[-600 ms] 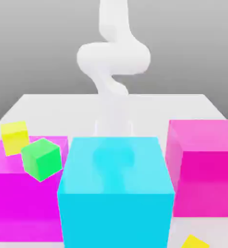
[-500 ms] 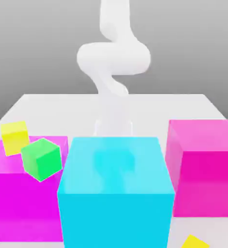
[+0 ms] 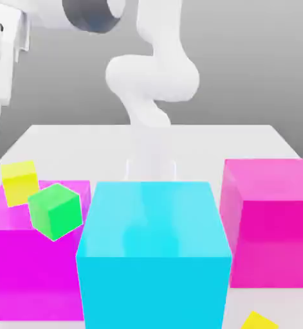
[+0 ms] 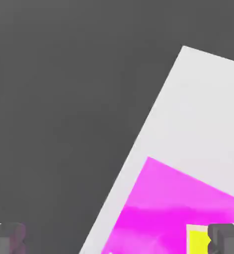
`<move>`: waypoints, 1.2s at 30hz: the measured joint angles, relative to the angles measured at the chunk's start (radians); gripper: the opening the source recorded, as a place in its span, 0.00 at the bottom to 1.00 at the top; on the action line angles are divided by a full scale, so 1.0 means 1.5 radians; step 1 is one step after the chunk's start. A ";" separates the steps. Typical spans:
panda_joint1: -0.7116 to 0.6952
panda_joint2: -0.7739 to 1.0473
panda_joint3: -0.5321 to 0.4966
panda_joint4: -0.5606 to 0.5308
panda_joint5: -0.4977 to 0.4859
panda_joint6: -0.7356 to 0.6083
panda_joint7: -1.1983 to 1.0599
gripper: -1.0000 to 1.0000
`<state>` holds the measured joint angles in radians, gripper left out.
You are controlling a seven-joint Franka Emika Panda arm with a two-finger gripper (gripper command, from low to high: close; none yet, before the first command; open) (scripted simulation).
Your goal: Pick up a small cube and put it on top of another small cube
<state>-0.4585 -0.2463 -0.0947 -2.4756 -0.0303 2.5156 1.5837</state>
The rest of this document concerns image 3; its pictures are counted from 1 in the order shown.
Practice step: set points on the small yellow cube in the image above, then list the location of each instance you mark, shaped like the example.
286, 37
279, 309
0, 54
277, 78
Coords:
18, 187
258, 322

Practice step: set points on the large cyan box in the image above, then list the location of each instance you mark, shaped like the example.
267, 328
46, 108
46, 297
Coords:
153, 288

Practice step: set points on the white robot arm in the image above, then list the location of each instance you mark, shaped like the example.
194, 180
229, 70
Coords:
164, 66

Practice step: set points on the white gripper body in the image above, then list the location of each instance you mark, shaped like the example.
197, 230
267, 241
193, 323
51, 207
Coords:
4, 77

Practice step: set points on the small green cube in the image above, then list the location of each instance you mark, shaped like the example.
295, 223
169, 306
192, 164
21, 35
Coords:
56, 213

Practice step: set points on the large magenta box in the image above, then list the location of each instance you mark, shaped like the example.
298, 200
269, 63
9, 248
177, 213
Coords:
30, 277

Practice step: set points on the large pink box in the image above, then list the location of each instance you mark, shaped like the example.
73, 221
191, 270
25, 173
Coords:
277, 241

